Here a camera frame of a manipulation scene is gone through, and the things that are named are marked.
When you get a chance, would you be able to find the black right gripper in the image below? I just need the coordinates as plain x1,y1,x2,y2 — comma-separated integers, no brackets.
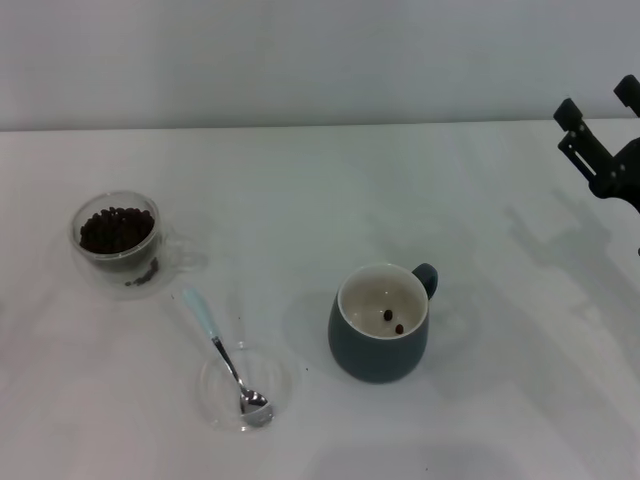
552,74,640,214

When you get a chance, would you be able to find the dark blue ceramic mug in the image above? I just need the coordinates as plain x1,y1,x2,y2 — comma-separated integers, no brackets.
327,262,440,385

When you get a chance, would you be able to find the blue handled metal spoon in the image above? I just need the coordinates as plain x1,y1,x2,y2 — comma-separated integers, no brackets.
181,286,275,429

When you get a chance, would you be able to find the clear double-wall glass cup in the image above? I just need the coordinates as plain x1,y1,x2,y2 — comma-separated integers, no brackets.
68,190,202,302

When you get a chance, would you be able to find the pile of coffee beans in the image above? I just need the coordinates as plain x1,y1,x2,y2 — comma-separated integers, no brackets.
78,205,161,288

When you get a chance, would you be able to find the clear glass saucer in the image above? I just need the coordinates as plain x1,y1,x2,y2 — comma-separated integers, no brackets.
198,341,297,434

